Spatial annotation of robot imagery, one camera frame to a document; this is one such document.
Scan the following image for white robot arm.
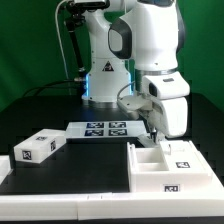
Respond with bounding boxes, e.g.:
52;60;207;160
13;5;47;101
58;0;190;139

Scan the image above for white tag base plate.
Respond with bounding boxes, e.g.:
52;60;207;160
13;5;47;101
65;121;147;139

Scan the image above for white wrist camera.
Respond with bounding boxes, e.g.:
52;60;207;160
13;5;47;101
117;95;152;120

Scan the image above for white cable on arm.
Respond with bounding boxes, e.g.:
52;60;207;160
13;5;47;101
54;0;73;81

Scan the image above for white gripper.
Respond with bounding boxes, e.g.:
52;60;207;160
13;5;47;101
142;72;190;144

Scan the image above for white cabinet top block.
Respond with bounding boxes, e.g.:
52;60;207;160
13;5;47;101
14;129;66;164

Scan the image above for black power cables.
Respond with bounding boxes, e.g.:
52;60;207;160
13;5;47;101
22;78;84;98

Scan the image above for white U-shaped fence frame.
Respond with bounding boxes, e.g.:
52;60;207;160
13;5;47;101
0;150;224;222

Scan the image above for white cabinet box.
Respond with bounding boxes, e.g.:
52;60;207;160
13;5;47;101
127;143;213;192

